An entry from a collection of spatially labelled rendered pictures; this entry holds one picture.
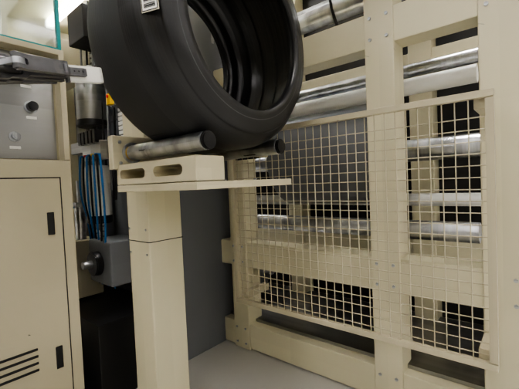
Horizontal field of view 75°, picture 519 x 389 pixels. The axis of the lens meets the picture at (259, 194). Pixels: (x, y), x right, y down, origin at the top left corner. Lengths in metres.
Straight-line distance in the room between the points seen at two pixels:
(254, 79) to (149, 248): 0.69
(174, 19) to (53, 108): 0.71
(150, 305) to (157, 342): 0.12
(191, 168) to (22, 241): 0.67
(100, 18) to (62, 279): 0.83
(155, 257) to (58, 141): 0.53
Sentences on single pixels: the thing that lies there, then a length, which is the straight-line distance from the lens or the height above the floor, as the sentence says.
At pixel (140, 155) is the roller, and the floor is 0.89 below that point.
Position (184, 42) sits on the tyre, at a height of 1.09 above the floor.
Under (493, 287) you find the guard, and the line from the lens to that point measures 1.03.
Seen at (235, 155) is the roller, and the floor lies 0.89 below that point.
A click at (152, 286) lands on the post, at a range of 1.16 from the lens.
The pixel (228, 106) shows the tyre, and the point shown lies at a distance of 0.83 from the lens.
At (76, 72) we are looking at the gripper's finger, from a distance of 0.76.
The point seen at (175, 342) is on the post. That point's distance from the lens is 1.27.
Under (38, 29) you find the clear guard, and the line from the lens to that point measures 1.42.
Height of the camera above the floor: 0.80
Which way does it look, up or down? 2 degrees down
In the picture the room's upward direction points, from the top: 2 degrees counter-clockwise
